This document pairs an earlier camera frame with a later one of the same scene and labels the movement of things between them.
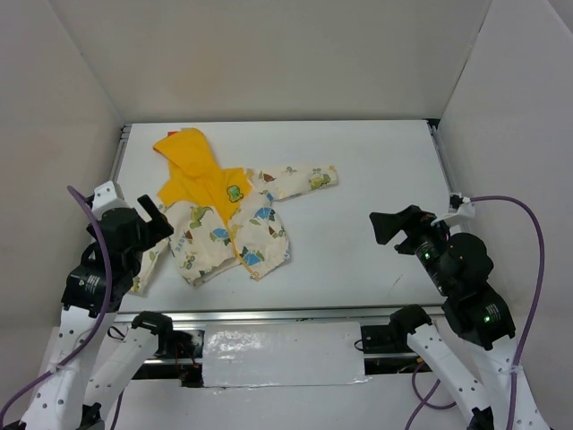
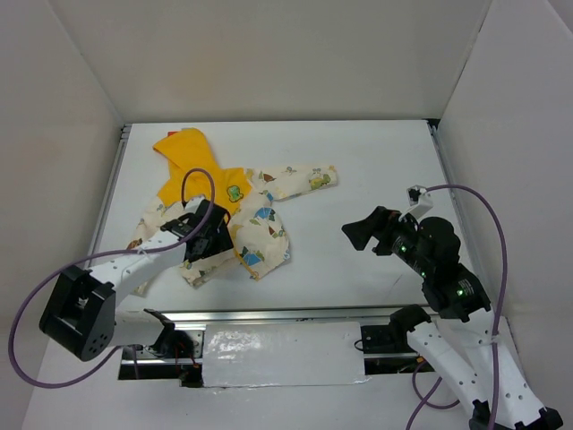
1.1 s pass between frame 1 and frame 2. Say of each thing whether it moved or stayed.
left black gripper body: moved
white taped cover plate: stayed
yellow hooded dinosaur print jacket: stayed
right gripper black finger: moved
